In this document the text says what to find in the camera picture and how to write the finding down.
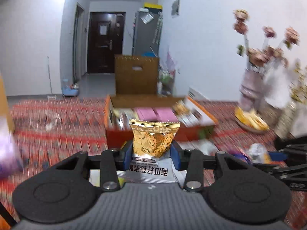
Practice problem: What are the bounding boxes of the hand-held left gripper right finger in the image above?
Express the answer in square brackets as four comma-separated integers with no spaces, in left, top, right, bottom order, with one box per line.
[170,140,255,193]

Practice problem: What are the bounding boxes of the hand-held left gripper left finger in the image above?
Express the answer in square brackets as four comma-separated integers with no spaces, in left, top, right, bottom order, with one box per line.
[49,140,133,192]

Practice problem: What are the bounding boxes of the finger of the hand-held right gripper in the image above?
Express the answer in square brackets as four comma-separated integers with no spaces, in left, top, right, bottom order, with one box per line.
[271,145,307,161]
[253,163,307,180]

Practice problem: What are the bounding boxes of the orange cardboard box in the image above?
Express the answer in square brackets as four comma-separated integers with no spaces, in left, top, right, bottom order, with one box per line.
[104,94,219,149]

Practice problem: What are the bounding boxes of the golden cracker snack packet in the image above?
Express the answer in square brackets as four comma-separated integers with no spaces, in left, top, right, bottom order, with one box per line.
[119,118,185,184]

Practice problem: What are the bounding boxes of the white yellow snack packet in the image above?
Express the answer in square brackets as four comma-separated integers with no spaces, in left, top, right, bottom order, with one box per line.
[248,143,271,163]

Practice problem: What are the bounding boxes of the pink snack packet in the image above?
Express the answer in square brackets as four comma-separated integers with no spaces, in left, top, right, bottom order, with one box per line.
[135,108,156,121]
[155,108,179,122]

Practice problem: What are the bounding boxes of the white floral vase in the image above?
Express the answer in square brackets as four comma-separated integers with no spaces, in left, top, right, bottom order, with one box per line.
[276,101,307,139]

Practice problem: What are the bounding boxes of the dark red snack packet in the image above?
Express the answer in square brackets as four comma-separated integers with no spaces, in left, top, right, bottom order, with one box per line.
[228,149,252,164]

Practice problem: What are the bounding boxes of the plate of orange peels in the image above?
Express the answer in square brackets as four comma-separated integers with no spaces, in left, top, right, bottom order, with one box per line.
[234,107,270,133]

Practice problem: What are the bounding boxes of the white flat board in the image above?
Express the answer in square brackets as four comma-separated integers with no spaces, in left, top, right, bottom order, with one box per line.
[188,86,210,100]

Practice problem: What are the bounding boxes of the patterned red tablecloth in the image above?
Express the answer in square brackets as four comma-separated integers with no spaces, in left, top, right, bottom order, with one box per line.
[0,98,307,228]

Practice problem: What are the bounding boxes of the brown cardboard carton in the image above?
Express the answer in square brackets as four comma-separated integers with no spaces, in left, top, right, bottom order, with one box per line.
[115,55,160,95]

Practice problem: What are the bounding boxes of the pink ceramic vase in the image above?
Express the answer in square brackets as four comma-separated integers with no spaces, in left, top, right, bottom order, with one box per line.
[240,69,267,111]

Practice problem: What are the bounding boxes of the blue pet feeder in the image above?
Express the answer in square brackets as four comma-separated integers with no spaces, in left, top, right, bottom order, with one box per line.
[62,78,79,97]

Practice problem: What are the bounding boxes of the dried pink roses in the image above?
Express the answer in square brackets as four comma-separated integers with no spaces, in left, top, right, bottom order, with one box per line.
[233,9,300,70]

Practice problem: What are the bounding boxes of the dark front door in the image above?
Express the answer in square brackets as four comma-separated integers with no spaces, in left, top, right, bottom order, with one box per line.
[87,11,126,74]

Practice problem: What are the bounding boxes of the purple tissue pack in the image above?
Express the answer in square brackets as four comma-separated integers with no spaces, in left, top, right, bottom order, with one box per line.
[0,120,26,178]

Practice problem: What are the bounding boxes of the grey refrigerator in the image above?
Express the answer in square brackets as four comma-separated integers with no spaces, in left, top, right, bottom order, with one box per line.
[133,11,163,57]

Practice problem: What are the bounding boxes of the grey interior door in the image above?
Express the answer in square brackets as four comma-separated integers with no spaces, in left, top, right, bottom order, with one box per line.
[73,2,85,82]

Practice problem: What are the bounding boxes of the white folded umbrella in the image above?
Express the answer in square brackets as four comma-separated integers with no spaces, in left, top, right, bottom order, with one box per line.
[153,12,163,45]

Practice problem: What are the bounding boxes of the yellow thermos jug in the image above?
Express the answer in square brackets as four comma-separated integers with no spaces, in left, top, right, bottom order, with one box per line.
[0,74,15,132]

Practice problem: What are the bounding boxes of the paper sheet on refrigerator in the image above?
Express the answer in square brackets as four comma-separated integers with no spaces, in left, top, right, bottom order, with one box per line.
[140,12,154,24]

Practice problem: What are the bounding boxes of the yellow box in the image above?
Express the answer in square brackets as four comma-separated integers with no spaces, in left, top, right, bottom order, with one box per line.
[144,2,163,11]

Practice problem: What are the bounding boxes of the white earphone cable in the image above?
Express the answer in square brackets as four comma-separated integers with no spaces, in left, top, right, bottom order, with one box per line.
[29,110,63,130]

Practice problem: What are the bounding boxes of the wall fuse panel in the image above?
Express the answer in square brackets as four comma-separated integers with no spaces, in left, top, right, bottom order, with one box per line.
[171,0,181,17]

